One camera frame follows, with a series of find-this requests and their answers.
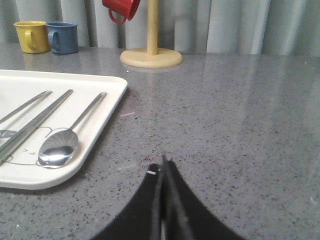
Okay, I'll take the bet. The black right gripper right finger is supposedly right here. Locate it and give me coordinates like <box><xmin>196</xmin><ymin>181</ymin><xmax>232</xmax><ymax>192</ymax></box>
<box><xmin>161</xmin><ymin>155</ymin><xmax>243</xmax><ymax>240</ymax></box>

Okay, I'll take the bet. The blue enamel mug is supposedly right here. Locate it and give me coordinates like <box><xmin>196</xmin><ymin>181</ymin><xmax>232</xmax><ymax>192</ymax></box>
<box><xmin>45</xmin><ymin>21</ymin><xmax>79</xmax><ymax>55</ymax></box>

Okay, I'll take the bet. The cream rabbit serving tray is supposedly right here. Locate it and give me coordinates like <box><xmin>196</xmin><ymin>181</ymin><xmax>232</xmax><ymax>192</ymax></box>
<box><xmin>0</xmin><ymin>69</ymin><xmax>128</xmax><ymax>190</ymax></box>

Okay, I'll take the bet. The silver metal chopsticks pair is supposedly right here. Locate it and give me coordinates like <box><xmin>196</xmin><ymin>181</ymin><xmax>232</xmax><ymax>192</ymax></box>
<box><xmin>0</xmin><ymin>89</ymin><xmax>73</xmax><ymax>165</ymax></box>

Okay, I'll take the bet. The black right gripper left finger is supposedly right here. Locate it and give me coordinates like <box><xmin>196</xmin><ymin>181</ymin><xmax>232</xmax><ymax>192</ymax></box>
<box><xmin>93</xmin><ymin>163</ymin><xmax>162</xmax><ymax>240</ymax></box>

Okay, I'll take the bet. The silver metal spoon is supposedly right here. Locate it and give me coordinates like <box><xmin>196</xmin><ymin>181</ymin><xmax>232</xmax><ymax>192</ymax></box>
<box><xmin>37</xmin><ymin>92</ymin><xmax>107</xmax><ymax>169</ymax></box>

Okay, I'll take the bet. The silver metal fork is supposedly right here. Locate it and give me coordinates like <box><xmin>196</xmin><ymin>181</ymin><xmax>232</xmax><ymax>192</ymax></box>
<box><xmin>0</xmin><ymin>90</ymin><xmax>52</xmax><ymax>123</ymax></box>

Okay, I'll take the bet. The wooden mug tree stand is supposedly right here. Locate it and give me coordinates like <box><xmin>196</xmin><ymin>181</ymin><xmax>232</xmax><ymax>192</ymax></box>
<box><xmin>120</xmin><ymin>0</ymin><xmax>183</xmax><ymax>69</ymax></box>

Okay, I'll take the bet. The red enamel mug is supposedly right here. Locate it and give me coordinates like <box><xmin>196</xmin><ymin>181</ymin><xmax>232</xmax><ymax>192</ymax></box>
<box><xmin>102</xmin><ymin>0</ymin><xmax>141</xmax><ymax>24</ymax></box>

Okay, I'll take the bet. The yellow enamel mug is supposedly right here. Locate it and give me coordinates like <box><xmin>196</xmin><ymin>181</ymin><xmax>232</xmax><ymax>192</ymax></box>
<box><xmin>13</xmin><ymin>21</ymin><xmax>51</xmax><ymax>54</ymax></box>

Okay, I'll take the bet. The grey pleated curtain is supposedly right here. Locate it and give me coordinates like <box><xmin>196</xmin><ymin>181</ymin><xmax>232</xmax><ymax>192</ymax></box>
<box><xmin>0</xmin><ymin>0</ymin><xmax>320</xmax><ymax>57</ymax></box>

